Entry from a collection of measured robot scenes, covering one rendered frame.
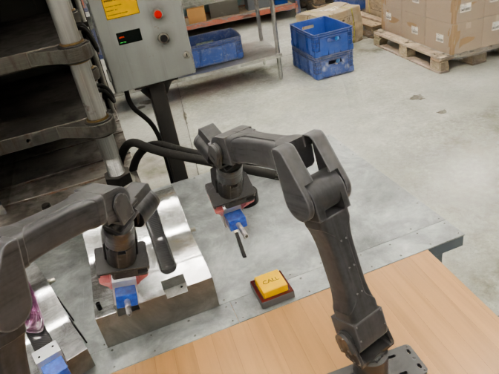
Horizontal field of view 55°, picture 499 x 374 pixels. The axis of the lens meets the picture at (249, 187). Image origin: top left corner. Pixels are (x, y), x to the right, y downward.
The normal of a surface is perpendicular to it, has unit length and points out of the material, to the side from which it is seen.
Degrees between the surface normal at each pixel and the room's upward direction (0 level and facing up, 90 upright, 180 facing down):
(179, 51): 90
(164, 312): 90
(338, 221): 71
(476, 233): 0
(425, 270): 0
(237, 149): 84
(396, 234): 0
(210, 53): 93
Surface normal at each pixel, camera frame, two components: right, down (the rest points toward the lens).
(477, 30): 0.29, 0.59
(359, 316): 0.49, 0.07
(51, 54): -0.29, 0.54
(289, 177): -0.80, 0.41
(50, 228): 0.90, 0.05
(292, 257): -0.15, -0.84
